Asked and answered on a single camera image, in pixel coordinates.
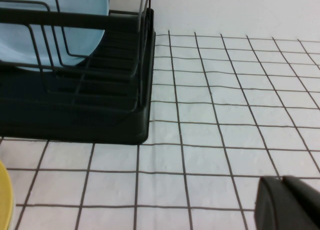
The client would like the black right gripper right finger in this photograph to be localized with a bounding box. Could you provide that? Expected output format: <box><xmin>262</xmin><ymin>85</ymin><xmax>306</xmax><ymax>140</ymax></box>
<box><xmin>282</xmin><ymin>175</ymin><xmax>320</xmax><ymax>230</ymax></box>

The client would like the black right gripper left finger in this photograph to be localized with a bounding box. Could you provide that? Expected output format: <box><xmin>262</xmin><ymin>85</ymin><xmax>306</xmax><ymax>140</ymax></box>
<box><xmin>254</xmin><ymin>176</ymin><xmax>305</xmax><ymax>230</ymax></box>

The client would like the yellow round plate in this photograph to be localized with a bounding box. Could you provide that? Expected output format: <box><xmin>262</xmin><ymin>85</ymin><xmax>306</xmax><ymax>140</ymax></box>
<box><xmin>0</xmin><ymin>159</ymin><xmax>15</xmax><ymax>230</ymax></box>

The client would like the light blue round plate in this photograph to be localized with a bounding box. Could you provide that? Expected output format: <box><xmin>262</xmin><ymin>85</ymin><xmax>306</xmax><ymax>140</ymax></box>
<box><xmin>0</xmin><ymin>0</ymin><xmax>110</xmax><ymax>71</ymax></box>

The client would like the white grid tablecloth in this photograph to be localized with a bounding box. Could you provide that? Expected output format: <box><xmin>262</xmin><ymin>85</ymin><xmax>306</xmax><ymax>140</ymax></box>
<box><xmin>0</xmin><ymin>30</ymin><xmax>320</xmax><ymax>230</ymax></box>

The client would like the black wire dish rack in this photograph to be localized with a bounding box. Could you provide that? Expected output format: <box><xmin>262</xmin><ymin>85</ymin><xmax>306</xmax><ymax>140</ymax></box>
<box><xmin>0</xmin><ymin>0</ymin><xmax>154</xmax><ymax>114</ymax></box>

